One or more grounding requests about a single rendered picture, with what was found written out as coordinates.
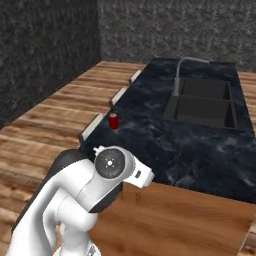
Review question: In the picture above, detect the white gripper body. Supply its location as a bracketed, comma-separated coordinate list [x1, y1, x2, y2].
[140, 164, 156, 189]

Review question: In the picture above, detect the white cupboard handle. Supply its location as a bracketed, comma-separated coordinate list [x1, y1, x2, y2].
[108, 86, 129, 108]
[79, 113, 105, 143]
[128, 69, 143, 85]

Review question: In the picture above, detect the dark double sink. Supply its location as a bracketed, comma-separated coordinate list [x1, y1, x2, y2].
[162, 76, 240, 130]

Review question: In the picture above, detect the grey sink tap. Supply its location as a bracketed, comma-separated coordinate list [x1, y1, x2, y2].
[171, 56, 211, 98]

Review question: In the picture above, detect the red soda can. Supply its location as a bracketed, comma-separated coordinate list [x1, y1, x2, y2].
[108, 112, 120, 131]

